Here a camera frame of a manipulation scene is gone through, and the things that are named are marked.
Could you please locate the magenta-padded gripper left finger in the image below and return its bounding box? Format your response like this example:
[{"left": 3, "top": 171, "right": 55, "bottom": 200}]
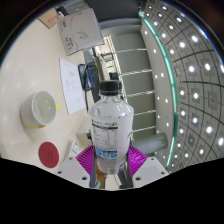
[{"left": 55, "top": 144, "right": 98, "bottom": 189}]

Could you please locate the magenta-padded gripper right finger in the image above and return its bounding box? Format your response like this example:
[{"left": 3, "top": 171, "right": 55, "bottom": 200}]
[{"left": 118, "top": 144, "right": 170, "bottom": 188}]

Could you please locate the clear plastic drink bottle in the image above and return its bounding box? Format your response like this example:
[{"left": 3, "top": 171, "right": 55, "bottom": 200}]
[{"left": 87, "top": 80, "right": 135, "bottom": 175}]

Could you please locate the white remote control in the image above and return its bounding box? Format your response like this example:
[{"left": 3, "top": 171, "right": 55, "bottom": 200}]
[{"left": 66, "top": 140, "right": 80, "bottom": 160}]

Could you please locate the flat round red coaster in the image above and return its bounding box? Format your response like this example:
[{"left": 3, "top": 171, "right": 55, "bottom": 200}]
[{"left": 38, "top": 141, "right": 60, "bottom": 169}]

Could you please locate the white paper sheet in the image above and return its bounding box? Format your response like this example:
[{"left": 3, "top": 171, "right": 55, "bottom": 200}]
[{"left": 59, "top": 57, "right": 88, "bottom": 116}]

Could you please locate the dark desk telephone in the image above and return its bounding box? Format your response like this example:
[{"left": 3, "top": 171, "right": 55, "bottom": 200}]
[{"left": 77, "top": 61, "right": 101, "bottom": 93}]

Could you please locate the long curved conference desk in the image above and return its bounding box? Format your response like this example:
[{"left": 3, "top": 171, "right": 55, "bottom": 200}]
[{"left": 89, "top": 36, "right": 118, "bottom": 101}]

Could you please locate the group of round ceiling lights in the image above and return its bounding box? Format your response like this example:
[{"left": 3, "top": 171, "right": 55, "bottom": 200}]
[{"left": 143, "top": 0, "right": 224, "bottom": 168}]

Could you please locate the white printed cardboard box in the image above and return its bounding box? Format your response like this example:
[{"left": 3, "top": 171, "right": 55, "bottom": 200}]
[{"left": 56, "top": 7, "right": 105, "bottom": 57}]

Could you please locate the black flat device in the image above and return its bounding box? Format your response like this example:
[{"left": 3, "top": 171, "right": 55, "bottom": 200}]
[{"left": 55, "top": 5, "right": 70, "bottom": 18}]

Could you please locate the white mug with yellow handle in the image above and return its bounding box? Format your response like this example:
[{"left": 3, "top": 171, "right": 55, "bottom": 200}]
[{"left": 20, "top": 90, "right": 61, "bottom": 130}]

